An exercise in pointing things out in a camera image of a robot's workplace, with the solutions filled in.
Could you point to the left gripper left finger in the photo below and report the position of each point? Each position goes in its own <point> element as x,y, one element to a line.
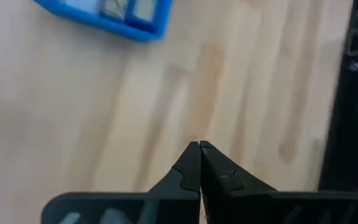
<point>166,205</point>

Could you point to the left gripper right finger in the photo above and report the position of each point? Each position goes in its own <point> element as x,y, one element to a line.
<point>244,205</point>

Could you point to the blue plastic basket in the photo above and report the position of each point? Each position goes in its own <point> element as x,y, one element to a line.
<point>120,28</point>

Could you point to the black aluminium table frame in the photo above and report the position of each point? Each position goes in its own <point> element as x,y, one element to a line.
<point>353,124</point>

